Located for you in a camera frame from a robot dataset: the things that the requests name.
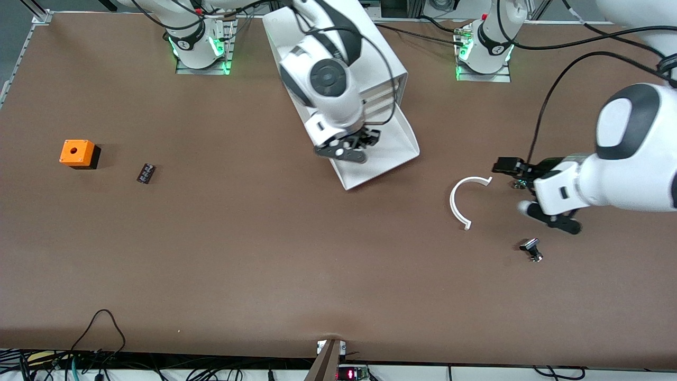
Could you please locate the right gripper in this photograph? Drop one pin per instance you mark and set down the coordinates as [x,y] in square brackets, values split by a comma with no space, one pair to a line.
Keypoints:
[364,137]

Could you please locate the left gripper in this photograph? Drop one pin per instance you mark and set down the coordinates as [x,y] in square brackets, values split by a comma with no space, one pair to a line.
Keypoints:
[545,168]

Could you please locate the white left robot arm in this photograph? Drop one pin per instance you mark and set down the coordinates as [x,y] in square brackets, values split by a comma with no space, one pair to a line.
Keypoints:
[634,153]

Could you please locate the orange button box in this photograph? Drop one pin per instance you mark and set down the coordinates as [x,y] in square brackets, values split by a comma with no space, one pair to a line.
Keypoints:
[76,151]

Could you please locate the white curved plastic arc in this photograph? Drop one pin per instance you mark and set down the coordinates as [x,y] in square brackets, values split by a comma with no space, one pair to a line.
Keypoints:
[453,203]

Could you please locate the black box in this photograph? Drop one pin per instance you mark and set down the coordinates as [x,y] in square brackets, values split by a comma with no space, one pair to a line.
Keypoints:
[402,8]

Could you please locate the black terminal block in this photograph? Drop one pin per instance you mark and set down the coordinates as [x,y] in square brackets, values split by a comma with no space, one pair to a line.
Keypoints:
[146,173]

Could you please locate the device with red display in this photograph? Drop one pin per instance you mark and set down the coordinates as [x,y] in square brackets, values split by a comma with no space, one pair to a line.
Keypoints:
[351,374]

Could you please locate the small silver metal switch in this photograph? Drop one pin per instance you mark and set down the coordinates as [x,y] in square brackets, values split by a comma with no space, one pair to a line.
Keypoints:
[514,184]

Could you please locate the black capped metal switch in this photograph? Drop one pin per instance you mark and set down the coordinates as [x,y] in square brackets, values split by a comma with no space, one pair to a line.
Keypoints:
[531,247]

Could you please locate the aluminium left arm base plate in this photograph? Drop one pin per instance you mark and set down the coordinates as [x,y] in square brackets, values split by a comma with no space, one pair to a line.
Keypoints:
[484,77]

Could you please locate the aluminium right arm base plate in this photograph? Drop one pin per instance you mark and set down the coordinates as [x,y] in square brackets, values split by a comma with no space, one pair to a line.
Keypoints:
[203,71]

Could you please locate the brown camera mount post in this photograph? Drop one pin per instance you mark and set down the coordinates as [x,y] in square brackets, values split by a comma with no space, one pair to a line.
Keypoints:
[325,362]

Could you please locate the aluminium frame profile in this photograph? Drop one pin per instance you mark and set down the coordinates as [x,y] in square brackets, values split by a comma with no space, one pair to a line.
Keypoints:
[42,18]

